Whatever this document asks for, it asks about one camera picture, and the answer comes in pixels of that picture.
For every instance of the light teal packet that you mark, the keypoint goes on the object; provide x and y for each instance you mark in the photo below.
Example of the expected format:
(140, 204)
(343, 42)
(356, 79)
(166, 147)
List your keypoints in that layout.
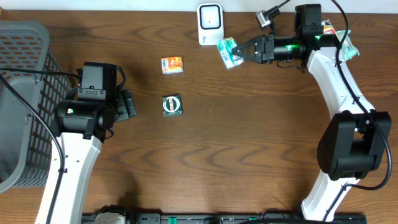
(349, 49)

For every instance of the orange tissue packet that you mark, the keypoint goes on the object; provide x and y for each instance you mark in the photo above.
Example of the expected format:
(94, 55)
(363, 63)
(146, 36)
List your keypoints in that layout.
(171, 65)

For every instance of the grey plastic mesh basket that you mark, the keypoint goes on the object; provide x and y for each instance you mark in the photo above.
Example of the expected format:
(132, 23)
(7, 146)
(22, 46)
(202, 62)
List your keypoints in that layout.
(29, 66)

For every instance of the yellow snack bag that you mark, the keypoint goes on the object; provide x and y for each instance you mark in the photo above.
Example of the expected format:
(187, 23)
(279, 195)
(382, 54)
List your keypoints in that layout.
(328, 27)

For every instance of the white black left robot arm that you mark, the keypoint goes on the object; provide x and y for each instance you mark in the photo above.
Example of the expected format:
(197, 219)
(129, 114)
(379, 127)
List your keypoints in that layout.
(80, 128)

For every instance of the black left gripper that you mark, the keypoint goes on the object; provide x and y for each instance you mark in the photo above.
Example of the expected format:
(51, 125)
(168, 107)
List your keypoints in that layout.
(125, 106)

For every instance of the green Zam-Buk box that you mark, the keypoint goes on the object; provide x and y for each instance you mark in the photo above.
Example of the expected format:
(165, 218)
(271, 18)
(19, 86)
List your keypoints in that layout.
(172, 105)

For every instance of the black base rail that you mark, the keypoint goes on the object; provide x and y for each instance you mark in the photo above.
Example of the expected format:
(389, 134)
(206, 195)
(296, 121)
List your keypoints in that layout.
(116, 214)

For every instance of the white barcode scanner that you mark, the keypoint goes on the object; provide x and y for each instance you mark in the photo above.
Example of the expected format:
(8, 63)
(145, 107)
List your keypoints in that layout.
(210, 23)

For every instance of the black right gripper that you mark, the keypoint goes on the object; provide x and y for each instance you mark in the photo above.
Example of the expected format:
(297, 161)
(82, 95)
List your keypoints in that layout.
(262, 46)

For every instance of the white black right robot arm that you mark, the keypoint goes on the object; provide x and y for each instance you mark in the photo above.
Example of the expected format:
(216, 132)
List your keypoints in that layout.
(355, 141)

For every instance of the teal tissue packet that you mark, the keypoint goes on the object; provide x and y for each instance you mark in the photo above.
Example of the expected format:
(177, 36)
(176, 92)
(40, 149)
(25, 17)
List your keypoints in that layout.
(225, 47)

